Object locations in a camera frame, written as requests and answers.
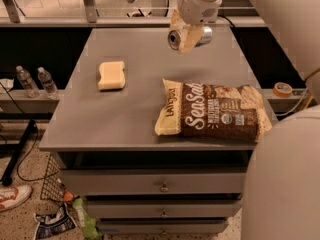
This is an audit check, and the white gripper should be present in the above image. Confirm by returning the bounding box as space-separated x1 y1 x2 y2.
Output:
169 0 222 53

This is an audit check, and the silver blue redbull can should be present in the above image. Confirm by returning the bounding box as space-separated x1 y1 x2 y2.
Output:
167 25 214 51

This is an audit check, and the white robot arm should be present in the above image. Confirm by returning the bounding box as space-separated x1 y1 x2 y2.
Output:
241 0 320 240

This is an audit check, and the yellow sponge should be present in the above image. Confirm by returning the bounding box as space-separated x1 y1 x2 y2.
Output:
98 61 126 91

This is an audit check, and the brown sea salt chips bag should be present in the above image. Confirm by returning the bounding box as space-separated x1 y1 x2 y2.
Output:
155 79 272 142

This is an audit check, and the tape roll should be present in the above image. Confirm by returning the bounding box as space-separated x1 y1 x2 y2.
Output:
273 82 293 98

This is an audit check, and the right plastic water bottle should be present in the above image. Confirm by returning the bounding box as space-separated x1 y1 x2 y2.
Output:
38 67 59 99

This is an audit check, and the plastic water bottle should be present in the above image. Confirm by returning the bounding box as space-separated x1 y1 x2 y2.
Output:
16 66 40 98
38 67 59 99

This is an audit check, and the grey drawer cabinet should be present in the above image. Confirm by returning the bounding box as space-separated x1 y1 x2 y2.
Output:
39 26 258 234

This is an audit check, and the top drawer knob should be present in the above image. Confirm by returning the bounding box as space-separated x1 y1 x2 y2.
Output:
159 182 169 193

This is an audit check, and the drawer knob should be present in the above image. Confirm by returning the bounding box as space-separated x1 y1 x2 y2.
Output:
160 210 168 218
159 182 169 193

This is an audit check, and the left plastic water bottle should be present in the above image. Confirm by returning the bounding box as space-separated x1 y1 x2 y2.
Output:
16 66 40 98

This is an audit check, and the middle drawer knob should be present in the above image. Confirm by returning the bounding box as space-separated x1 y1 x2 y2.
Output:
160 210 168 218

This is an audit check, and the green plastic bottle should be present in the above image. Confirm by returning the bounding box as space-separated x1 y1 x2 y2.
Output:
72 197 103 240

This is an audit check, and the dark crumpled snack bag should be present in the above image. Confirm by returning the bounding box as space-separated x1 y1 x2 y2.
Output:
34 204 76 240

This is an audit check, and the black stand leg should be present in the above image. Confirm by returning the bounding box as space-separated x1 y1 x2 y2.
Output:
0 120 36 186

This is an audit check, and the white orange sneaker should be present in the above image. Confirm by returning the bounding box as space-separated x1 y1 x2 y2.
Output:
0 185 32 212

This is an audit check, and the black cable on floor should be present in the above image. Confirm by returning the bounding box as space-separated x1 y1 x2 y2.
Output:
16 125 60 183

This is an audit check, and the black wire basket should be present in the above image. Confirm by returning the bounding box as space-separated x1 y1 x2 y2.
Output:
40 156 65 202

